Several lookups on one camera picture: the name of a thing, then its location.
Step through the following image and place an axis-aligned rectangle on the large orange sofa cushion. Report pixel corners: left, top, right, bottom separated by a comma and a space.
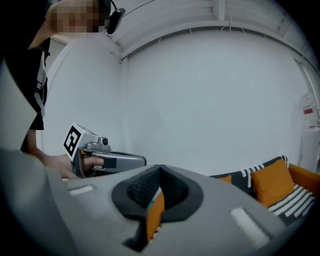
216, 174, 233, 185

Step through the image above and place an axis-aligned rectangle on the person's black clothed body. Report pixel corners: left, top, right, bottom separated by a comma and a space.
0, 0, 111, 153

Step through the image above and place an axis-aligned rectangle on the grey harness strap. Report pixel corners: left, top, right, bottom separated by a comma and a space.
34, 51, 49, 117

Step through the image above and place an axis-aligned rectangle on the black head-mounted camera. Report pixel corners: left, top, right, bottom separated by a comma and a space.
103, 0, 126, 35

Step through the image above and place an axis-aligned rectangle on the black white striped blanket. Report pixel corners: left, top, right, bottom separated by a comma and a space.
209, 154, 317, 226

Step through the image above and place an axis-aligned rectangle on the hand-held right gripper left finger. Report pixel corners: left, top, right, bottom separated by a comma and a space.
49, 164, 161, 256

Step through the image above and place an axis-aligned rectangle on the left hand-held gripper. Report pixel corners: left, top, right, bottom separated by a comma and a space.
62, 122, 148, 179

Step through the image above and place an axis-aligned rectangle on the small orange sofa cushion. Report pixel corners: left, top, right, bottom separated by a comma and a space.
250, 157, 296, 208

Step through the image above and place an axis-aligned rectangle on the person's left hand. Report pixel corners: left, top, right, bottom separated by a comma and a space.
51, 154, 104, 180

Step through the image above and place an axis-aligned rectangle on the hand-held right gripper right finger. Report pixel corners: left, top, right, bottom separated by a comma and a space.
144, 164, 286, 256

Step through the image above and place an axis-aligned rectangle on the person's left forearm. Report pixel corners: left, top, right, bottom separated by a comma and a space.
26, 129, 58, 173

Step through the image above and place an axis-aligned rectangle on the white wall box red label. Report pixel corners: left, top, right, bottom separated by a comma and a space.
299, 92, 320, 131

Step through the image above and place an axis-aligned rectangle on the orange sofa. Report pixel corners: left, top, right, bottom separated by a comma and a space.
146, 154, 320, 243

